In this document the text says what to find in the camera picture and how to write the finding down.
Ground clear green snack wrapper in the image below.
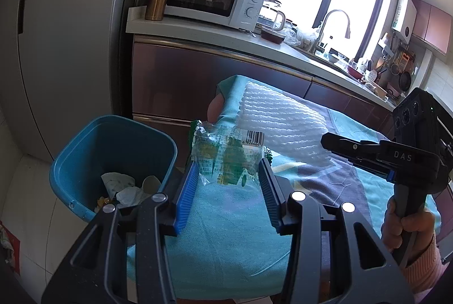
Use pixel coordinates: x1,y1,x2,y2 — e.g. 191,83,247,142
189,121,273,187

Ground white paper cup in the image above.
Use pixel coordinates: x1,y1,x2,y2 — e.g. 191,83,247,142
141,175,161,195

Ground white tissue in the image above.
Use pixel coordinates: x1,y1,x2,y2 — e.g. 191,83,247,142
101,172,150,207

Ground gold snack wrapper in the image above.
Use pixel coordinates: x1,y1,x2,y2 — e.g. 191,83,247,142
95,197,111,213

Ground pink sleeve right forearm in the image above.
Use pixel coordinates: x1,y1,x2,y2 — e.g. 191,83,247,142
402,235,448,303

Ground blue plastic trash bin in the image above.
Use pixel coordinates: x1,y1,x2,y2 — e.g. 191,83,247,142
49,115,177,223

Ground chrome kitchen faucet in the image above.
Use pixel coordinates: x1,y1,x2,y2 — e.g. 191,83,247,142
311,8,351,53

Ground dark red kitchen cabinets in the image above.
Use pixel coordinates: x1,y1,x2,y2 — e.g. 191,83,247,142
132,38,394,157

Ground person's right hand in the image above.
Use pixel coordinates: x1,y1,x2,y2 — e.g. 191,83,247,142
381,197,435,266

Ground teal and purple tablecloth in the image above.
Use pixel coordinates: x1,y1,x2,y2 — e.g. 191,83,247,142
125,74,443,301

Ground black frying pan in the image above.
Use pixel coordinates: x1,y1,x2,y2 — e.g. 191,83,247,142
398,71,412,92

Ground white water heater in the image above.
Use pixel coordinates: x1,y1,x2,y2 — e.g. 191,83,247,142
392,0,417,44

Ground dark red bowl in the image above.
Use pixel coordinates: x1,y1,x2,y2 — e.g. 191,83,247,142
260,27,286,45

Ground glass electric kettle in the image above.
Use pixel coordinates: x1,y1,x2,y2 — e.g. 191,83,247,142
257,0,287,32

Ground red green bags on floor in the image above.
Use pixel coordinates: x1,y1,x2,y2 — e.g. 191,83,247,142
0,224,21,276

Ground silver refrigerator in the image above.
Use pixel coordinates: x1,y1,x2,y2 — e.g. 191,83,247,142
1,0,124,162

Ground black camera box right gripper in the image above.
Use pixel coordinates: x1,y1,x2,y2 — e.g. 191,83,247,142
392,88,452,194

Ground pink wall cabinet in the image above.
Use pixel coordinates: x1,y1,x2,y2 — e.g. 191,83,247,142
412,0,452,55

